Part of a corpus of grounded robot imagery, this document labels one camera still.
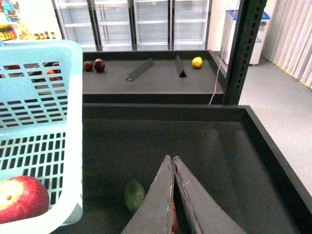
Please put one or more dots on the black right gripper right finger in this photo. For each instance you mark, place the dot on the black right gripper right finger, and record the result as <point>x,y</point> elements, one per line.
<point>204,215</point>

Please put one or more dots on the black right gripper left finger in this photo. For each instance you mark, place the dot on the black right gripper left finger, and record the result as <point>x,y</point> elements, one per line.
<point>155,215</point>

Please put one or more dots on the red yellow apple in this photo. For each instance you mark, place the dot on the red yellow apple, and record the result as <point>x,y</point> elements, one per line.
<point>22,197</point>

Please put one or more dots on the light blue plastic basket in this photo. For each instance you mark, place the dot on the light blue plastic basket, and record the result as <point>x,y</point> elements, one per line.
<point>41,127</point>

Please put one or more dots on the dark red apple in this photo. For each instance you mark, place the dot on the dark red apple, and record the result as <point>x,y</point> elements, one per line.
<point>99,65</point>
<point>88,66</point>

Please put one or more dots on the red orange mango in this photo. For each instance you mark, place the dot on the red orange mango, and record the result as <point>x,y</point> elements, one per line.
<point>175,221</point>

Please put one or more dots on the green avocado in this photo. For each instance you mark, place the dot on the green avocado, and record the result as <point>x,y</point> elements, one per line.
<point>134,195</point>

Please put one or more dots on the flat black divider strip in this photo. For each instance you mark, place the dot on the flat black divider strip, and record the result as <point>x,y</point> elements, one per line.
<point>140,70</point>

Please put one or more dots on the black triangular divider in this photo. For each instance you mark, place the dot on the black triangular divider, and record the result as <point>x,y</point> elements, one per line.
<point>179,67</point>

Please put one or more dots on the yellow lemon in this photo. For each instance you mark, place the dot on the yellow lemon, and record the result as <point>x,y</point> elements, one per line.
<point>197,63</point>

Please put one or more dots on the orange fruit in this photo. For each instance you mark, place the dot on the orange fruit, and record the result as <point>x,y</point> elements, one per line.
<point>53,72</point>

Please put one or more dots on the glass door refrigerator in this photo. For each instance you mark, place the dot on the glass door refrigerator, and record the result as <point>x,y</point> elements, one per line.
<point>135,25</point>

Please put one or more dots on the shelf with bottles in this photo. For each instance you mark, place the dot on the shelf with bottles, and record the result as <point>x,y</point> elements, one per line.
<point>28,20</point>

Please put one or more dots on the black perforated shelf post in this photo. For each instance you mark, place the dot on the black perforated shelf post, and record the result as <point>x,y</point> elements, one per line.
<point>248,21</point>

